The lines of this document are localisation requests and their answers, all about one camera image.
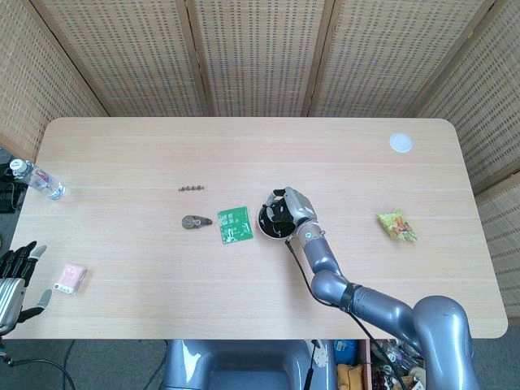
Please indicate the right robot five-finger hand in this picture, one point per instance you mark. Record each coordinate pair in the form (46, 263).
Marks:
(298, 205)

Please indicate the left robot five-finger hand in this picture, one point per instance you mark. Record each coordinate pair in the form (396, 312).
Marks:
(10, 296)

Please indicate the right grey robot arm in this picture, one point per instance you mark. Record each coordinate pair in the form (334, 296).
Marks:
(382, 308)

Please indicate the black bowl with white rim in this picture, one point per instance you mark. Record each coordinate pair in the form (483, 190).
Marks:
(264, 225)

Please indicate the pink smiley box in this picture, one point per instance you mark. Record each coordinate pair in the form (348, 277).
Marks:
(71, 278)

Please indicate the green tea sachet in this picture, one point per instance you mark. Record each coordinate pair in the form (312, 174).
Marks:
(235, 224)

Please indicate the black equipment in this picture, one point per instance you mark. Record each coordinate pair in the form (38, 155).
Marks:
(10, 195)

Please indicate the yellow-green snack packet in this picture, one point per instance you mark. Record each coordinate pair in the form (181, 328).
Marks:
(398, 225)

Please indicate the brown correction tape dispenser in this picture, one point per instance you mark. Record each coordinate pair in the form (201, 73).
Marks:
(193, 222)

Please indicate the row of small beads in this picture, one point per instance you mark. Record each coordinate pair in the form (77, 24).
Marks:
(191, 188)

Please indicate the white round table cap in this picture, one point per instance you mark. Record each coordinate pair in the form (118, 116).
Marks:
(401, 143)

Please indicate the clear plastic water bottle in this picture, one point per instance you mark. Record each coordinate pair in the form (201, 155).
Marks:
(38, 178)

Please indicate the blue packet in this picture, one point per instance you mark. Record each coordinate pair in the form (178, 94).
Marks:
(345, 350)

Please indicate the wooden rattan folding screen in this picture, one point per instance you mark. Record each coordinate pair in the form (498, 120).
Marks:
(260, 57)

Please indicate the grey robot torso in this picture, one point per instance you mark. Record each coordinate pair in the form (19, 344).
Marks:
(243, 365)

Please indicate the red crate of clutter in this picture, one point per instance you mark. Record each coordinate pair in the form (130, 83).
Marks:
(386, 365)

